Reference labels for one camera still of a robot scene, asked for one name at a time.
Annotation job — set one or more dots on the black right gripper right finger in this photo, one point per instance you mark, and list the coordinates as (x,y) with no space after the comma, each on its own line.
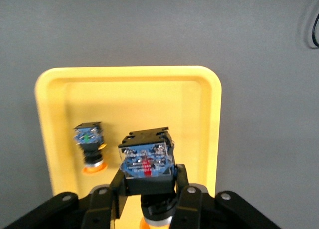
(194,209)

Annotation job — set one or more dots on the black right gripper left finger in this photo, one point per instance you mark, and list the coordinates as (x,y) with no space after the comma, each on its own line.
(99,206)

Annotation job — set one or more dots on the yellow push button red-marked base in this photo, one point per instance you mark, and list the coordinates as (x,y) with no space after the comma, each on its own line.
(144,161)

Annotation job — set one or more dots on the yellow push button green-marked base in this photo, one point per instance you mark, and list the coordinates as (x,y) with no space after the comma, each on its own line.
(87,139)

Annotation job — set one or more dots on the yellow plastic tray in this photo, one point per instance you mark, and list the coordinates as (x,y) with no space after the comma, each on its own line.
(149,101)

